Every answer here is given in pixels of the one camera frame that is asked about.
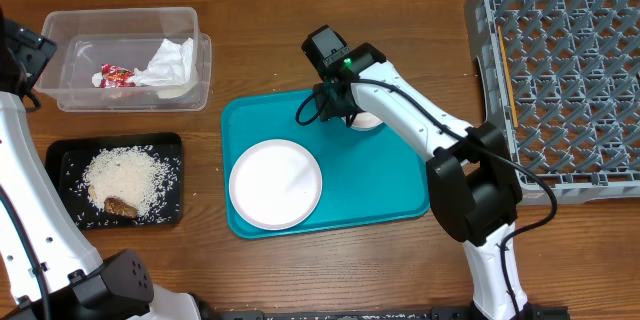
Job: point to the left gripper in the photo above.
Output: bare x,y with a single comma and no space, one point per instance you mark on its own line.
33,50

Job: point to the brown food piece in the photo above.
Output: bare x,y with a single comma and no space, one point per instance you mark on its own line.
116,206

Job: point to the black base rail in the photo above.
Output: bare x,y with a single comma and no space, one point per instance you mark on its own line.
435,313

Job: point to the black plastic tray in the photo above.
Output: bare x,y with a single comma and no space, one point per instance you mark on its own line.
57,154

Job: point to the white round plate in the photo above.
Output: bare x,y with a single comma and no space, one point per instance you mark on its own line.
275,184

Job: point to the red snack wrapper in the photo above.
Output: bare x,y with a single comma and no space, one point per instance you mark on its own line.
113,76

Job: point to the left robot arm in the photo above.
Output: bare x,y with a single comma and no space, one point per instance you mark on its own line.
54,271

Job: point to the clear plastic bin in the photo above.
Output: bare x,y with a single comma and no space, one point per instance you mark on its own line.
128,38

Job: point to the white rice pile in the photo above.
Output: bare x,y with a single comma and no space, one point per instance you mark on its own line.
147,177

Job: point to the teal serving tray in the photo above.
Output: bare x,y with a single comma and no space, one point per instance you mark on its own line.
368,177

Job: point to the grey dishwasher rack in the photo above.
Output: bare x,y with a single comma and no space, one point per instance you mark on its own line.
574,67

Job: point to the wooden chopstick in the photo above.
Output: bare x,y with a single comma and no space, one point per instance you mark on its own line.
509,87

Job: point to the small white napkin piece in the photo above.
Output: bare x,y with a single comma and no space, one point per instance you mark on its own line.
97,80

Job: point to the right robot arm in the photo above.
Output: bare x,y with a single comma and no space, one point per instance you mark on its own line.
472,185

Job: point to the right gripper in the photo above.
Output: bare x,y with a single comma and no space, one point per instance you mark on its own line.
328,112

